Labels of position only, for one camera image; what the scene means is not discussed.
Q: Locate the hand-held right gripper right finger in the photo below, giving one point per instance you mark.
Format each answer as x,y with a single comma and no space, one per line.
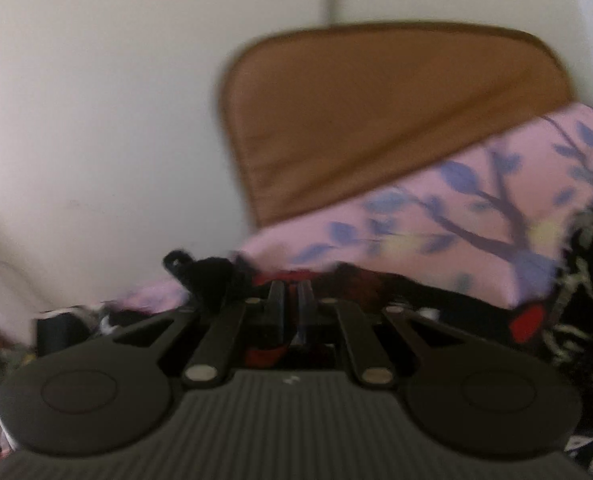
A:
304,310

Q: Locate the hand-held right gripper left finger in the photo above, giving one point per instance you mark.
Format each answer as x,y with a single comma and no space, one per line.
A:
276,310

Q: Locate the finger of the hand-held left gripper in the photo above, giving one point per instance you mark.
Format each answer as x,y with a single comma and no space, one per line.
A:
204,272

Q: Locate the red and black garment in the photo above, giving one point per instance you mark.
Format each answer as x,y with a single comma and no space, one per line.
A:
366,282

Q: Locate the pink floral bed sheet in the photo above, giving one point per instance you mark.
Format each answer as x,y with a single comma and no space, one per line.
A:
426,230

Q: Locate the brown wooden headboard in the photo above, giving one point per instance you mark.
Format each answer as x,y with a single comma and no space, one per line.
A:
376,110

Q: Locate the black white patterned garment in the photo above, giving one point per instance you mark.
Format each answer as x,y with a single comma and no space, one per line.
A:
583,280

